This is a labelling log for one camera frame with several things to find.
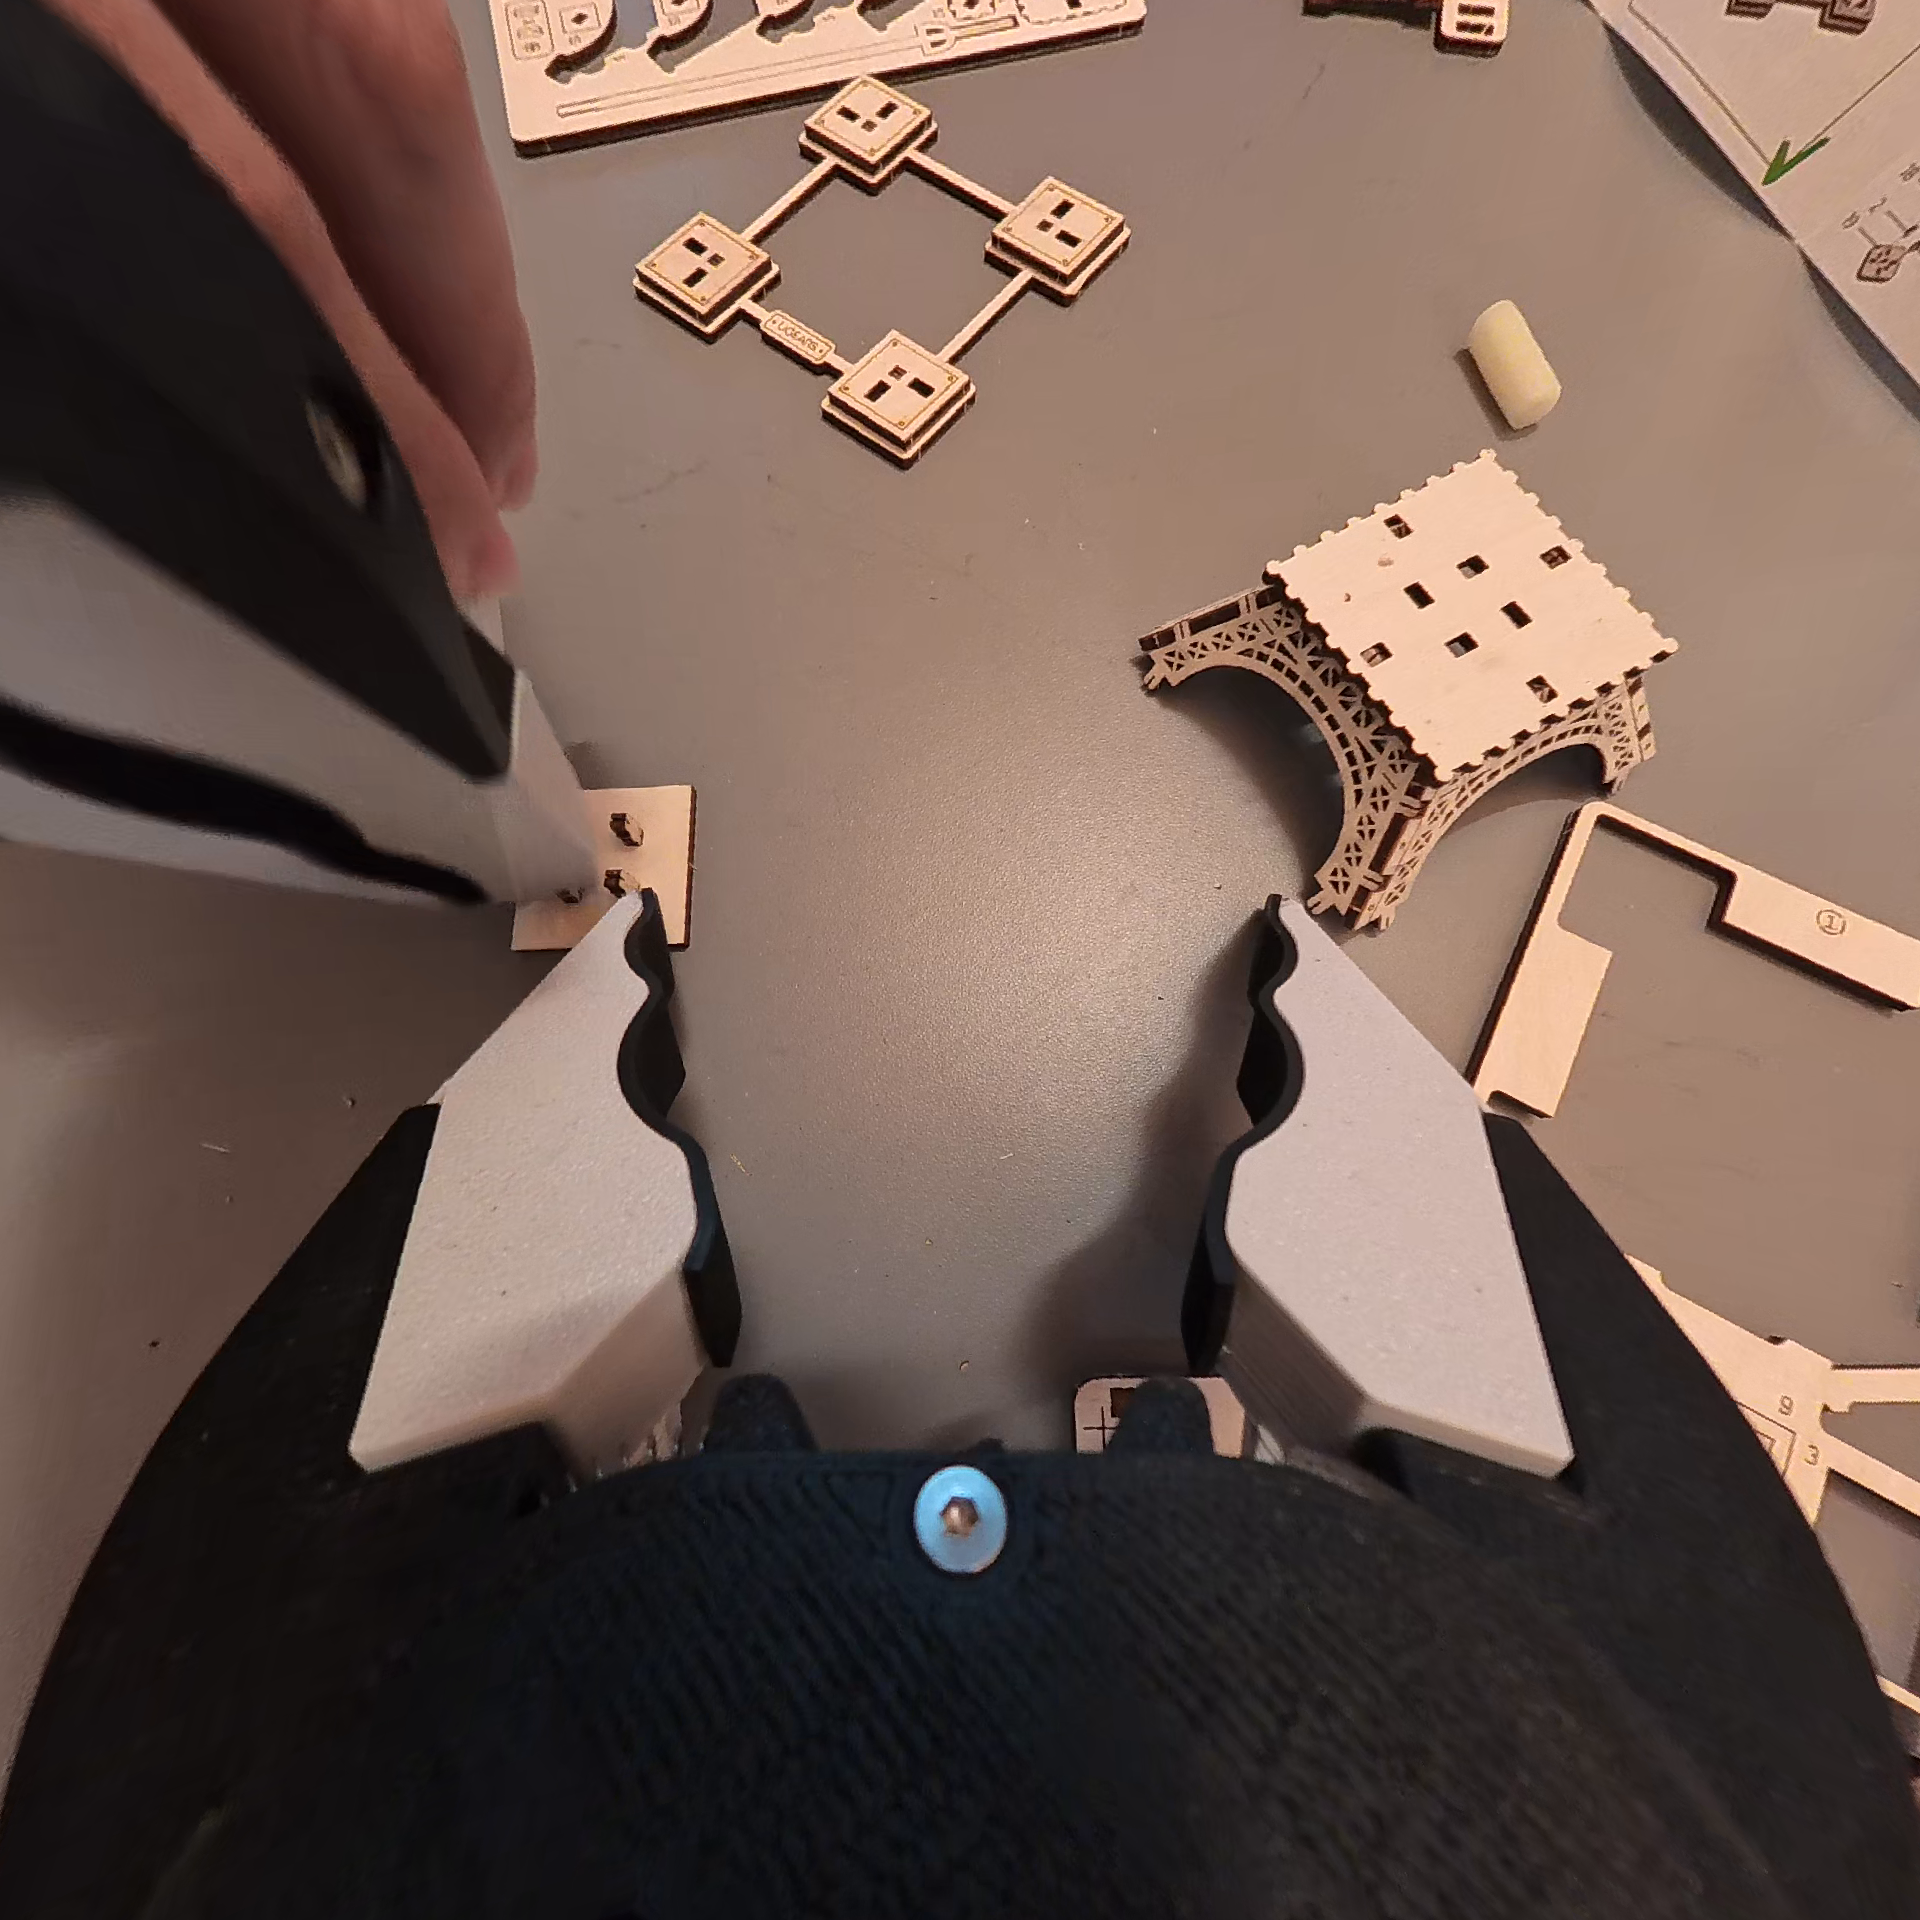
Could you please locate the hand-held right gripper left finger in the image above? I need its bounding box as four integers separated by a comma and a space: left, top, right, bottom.
350, 887, 743, 1479

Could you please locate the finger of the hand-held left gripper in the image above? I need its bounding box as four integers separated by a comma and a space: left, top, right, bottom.
0, 735, 490, 911
0, 501, 597, 911

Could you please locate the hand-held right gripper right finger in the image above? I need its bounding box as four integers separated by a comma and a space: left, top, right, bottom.
1180, 893, 1578, 1484

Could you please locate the small square wooden plate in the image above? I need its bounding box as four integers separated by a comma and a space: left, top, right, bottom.
511, 784, 699, 955

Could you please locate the person's left hand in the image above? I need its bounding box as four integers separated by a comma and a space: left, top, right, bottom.
91, 0, 542, 607

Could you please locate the partly emptied wooden puzzle sheet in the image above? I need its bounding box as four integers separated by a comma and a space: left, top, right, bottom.
1467, 799, 1920, 1121

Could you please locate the small wooden puzzle piece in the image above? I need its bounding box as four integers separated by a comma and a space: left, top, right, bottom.
1075, 1373, 1249, 1461

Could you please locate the wooden lattice tower base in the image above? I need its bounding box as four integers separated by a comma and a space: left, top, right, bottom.
1134, 449, 1680, 936

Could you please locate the wooden puzzle sheet with arches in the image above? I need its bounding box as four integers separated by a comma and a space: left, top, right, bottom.
487, 0, 1149, 158

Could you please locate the pale wax cylinder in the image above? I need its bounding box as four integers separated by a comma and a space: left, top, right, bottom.
1464, 302, 1567, 433

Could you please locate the paper instruction leaflet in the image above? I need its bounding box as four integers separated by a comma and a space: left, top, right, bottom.
1591, 0, 1920, 389

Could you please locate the wooden four-square frame piece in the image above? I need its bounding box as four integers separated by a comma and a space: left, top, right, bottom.
632, 76, 1131, 469

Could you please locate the notched wooden frame piece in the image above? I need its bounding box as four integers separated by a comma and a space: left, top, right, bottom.
1303, 0, 1513, 55

